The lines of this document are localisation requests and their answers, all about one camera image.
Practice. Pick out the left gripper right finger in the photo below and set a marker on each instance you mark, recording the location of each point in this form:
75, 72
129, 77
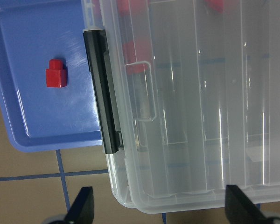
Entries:
239, 209

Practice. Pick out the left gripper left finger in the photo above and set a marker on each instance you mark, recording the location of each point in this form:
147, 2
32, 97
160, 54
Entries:
82, 210

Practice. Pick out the clear plastic box lid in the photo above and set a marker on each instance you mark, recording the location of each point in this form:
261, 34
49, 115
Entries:
200, 105

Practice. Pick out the red block small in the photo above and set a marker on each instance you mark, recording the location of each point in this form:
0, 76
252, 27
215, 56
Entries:
56, 74

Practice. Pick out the clear plastic storage box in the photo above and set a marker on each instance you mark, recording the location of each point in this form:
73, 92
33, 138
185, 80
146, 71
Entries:
117, 175

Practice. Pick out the blue plastic tray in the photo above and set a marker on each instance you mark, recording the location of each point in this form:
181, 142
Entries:
39, 118

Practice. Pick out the red block large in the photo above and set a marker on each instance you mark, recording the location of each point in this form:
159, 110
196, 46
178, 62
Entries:
137, 55

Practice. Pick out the red block front left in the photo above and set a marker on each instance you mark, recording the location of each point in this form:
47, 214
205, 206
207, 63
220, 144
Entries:
217, 5

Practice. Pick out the red block front right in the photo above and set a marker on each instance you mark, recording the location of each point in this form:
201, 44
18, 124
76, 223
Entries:
123, 7

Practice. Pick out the black box latch handle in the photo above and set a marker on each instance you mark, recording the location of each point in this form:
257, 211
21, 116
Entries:
100, 67

